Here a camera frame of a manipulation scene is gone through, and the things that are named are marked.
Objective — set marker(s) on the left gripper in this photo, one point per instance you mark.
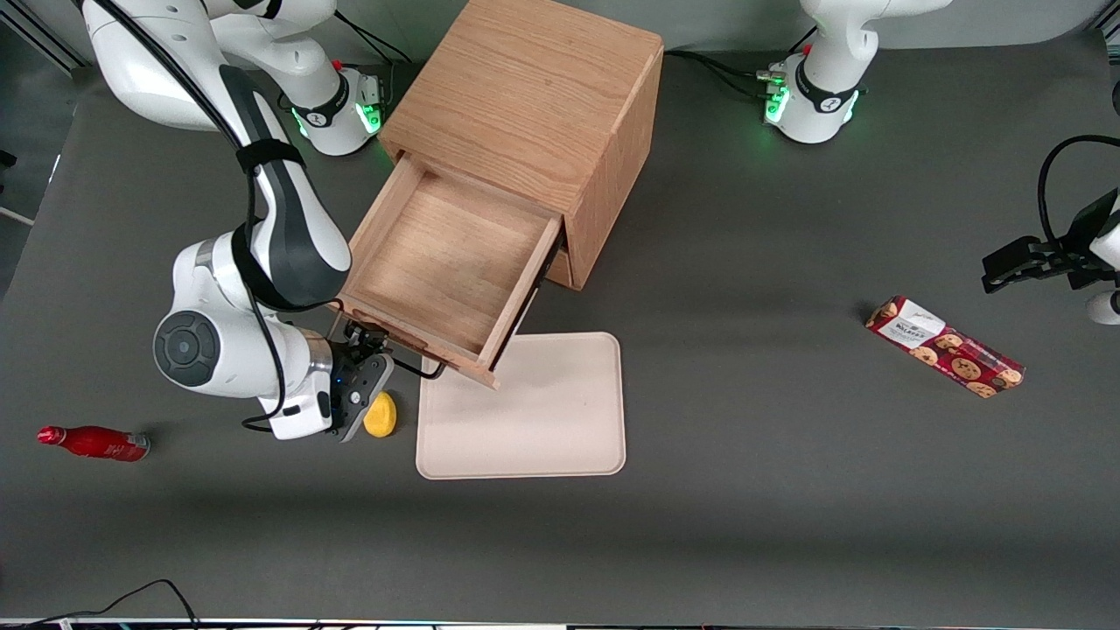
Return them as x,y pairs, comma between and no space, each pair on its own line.
1053,256

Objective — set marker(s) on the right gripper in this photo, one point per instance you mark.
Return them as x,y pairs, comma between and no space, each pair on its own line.
353,351

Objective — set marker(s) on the wooden drawer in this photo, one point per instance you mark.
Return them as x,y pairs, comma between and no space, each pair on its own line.
437,254

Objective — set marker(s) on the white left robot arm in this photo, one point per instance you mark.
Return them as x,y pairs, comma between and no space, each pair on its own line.
822,114

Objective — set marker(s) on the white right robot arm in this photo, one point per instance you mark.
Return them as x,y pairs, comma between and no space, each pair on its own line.
219,350

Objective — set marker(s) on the wooden drawer cabinet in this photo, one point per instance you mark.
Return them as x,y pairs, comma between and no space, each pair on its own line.
542,87

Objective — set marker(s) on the yellow lemon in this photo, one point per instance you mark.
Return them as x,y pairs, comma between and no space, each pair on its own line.
382,422

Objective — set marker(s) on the red cookie box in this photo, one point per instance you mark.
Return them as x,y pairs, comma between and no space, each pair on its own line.
945,347

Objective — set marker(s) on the cream rectangular tray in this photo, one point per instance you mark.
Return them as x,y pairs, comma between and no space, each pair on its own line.
542,420

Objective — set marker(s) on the red bottle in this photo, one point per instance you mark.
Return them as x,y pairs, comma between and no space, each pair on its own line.
96,443

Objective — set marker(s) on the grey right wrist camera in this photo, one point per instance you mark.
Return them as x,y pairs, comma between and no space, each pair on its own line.
363,402

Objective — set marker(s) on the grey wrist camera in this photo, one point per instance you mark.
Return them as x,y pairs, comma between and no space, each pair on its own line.
363,402
1104,308

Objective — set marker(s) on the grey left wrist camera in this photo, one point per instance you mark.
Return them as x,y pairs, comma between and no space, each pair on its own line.
1104,308

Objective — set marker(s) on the aluminium frame profile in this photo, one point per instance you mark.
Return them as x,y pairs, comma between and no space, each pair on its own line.
44,39
1109,17

